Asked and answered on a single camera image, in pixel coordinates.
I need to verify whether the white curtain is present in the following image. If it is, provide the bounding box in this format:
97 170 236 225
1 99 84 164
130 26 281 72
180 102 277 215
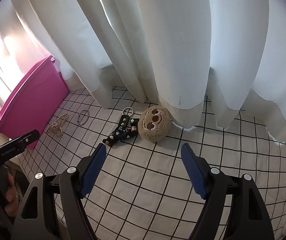
0 0 286 142

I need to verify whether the person left hand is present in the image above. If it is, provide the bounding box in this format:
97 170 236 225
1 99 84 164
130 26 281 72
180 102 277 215
0 173 20 226

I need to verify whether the beige sloth plush charm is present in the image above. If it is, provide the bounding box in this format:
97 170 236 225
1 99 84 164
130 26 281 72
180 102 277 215
138 106 171 142

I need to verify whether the pink plastic tub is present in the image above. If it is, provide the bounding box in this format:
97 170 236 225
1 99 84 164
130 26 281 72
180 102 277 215
0 55 69 139

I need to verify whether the black floral bow keychain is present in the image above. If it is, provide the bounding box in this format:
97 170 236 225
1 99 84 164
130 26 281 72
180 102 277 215
102 107 139 147

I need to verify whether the gold pearl hair claw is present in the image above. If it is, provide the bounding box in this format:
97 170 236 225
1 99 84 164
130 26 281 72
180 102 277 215
46 113 69 137

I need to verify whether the thin metal bangle bracelet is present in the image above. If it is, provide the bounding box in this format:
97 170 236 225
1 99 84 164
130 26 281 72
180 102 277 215
76 109 90 126

